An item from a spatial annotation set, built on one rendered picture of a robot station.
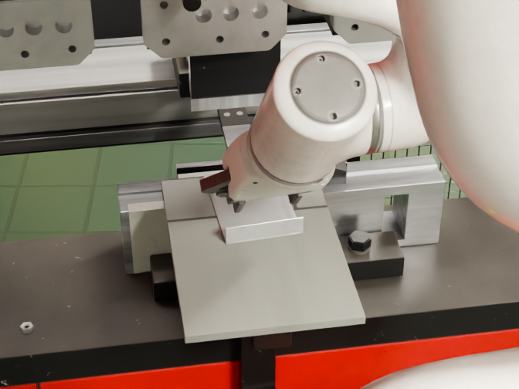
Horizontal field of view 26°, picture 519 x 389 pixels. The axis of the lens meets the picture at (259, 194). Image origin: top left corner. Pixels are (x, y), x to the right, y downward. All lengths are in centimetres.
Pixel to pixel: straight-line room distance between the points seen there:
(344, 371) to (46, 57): 51
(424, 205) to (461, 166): 88
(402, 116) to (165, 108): 67
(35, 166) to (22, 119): 159
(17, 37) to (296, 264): 37
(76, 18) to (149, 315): 36
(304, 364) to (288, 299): 21
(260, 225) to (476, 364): 73
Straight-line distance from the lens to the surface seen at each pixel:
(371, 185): 135
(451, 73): 49
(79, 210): 295
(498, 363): 49
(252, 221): 123
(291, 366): 134
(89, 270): 138
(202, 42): 118
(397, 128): 93
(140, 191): 134
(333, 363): 135
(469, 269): 139
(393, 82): 93
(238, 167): 104
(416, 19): 51
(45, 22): 116
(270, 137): 92
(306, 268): 117
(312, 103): 87
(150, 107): 154
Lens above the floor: 175
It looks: 36 degrees down
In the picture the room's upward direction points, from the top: straight up
